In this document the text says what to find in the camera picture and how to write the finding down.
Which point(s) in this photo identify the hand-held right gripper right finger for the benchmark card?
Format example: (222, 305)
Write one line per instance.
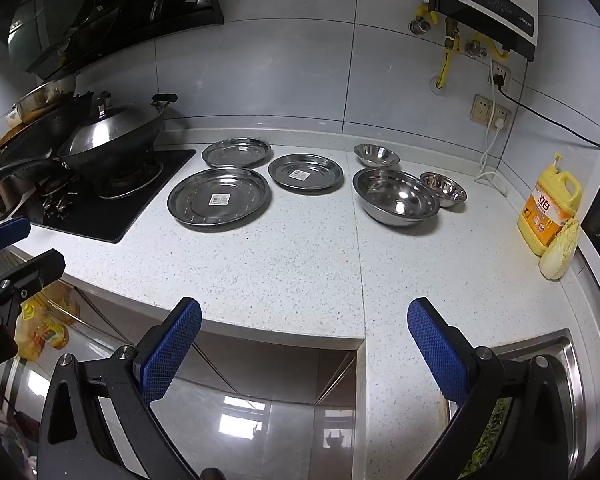
(437, 355)

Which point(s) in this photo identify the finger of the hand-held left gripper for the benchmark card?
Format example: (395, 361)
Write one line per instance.
(7, 234)
(35, 270)

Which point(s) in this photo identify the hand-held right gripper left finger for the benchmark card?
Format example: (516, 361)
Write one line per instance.
(172, 350)

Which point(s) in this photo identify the large steel plate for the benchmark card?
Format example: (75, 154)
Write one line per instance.
(219, 200)

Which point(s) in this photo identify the small steel bowl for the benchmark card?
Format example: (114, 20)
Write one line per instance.
(444, 189)
(376, 155)

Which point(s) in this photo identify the medium plain steel plate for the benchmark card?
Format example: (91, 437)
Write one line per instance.
(236, 152)

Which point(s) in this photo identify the medium labelled steel plate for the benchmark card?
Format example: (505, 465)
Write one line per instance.
(305, 172)

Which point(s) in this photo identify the yellow plastic bag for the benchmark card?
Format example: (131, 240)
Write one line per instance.
(40, 330)

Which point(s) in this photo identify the black glass gas stove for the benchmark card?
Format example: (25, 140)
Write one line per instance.
(105, 215)

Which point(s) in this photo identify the green vegetables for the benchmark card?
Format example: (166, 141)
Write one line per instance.
(482, 447)

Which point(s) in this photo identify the black frying pan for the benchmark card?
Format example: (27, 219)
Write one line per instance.
(35, 132)

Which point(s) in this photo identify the stainless steel sink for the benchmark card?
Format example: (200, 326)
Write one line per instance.
(567, 375)

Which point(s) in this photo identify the steel pan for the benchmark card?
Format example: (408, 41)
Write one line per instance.
(42, 97)

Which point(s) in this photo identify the black wok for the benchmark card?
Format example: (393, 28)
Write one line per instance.
(130, 157)

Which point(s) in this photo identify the steel wok lid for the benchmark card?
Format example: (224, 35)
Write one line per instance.
(110, 127)

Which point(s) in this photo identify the yellow cloth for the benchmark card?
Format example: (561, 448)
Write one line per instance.
(560, 255)

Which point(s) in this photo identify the yellow detergent bottle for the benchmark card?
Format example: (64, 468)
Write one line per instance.
(545, 210)

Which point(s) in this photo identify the black range hood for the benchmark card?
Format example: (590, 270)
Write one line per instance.
(105, 5)

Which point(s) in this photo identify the metal pipe valve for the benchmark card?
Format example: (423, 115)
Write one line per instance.
(473, 49)
(416, 26)

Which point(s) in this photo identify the short yellow pipe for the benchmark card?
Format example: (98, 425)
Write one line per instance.
(494, 47)
(422, 11)

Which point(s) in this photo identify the white water heater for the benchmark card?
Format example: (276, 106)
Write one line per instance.
(490, 0)

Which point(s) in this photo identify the wall outlet with white plug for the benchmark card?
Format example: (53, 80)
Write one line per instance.
(500, 115)

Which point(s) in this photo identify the empty wall outlet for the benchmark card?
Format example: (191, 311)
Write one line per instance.
(481, 108)

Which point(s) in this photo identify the wall outlet with black plug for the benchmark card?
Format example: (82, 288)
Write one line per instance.
(500, 72)

